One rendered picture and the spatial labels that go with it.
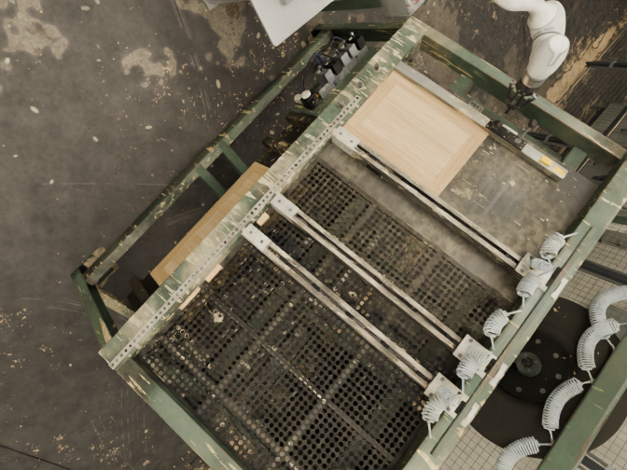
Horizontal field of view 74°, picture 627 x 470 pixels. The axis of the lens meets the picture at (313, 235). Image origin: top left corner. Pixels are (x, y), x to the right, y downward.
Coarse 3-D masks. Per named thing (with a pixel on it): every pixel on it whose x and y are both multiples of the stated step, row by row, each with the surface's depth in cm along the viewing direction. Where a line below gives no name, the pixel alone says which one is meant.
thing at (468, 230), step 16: (336, 144) 200; (352, 144) 193; (368, 160) 190; (384, 160) 190; (384, 176) 191; (400, 176) 189; (416, 192) 185; (432, 208) 183; (448, 208) 183; (448, 224) 185; (464, 224) 183; (480, 240) 178; (496, 240) 178; (496, 256) 178; (512, 256) 176; (528, 256) 172; (512, 272) 179; (544, 288) 168; (560, 288) 168
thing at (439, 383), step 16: (256, 240) 182; (272, 256) 180; (288, 256) 180; (288, 272) 178; (304, 272) 178; (320, 288) 177; (336, 304) 177; (352, 320) 172; (368, 336) 170; (384, 336) 169; (384, 352) 168; (400, 352) 167; (400, 368) 171; (416, 368) 167; (432, 384) 160; (448, 384) 160; (448, 400) 147; (464, 400) 159
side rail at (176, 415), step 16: (128, 368) 172; (144, 368) 174; (144, 384) 170; (160, 384) 172; (160, 400) 168; (176, 400) 171; (160, 416) 167; (176, 416) 166; (192, 416) 169; (176, 432) 165; (192, 432) 165; (208, 432) 167; (192, 448) 163; (208, 448) 163; (224, 448) 165; (208, 464) 161; (224, 464) 161; (240, 464) 162
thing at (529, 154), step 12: (408, 72) 206; (420, 84) 204; (432, 84) 203; (444, 96) 201; (456, 108) 199; (468, 108) 199; (480, 120) 197; (492, 132) 196; (504, 144) 196; (528, 156) 191; (540, 156) 191; (540, 168) 192; (552, 168) 189
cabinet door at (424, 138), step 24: (384, 96) 205; (408, 96) 205; (432, 96) 204; (360, 120) 202; (384, 120) 202; (408, 120) 201; (432, 120) 201; (456, 120) 200; (384, 144) 198; (408, 144) 198; (432, 144) 197; (456, 144) 197; (480, 144) 196; (408, 168) 194; (432, 168) 194; (456, 168) 193; (432, 192) 191
